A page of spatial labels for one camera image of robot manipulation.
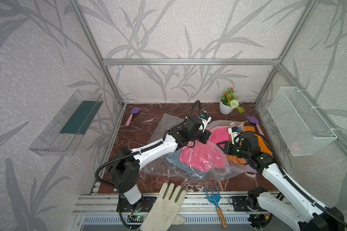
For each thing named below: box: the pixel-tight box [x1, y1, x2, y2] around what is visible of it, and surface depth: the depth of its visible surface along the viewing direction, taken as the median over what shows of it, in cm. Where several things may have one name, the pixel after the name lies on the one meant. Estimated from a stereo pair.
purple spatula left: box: [124, 106, 142, 127], surface depth 115 cm
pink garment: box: [178, 128, 231, 172], surface depth 79 cm
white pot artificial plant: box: [218, 87, 246, 116], surface depth 106 cm
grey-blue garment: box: [165, 148, 212, 180], surface depth 80 cm
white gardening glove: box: [139, 182, 187, 231], surface depth 73 cm
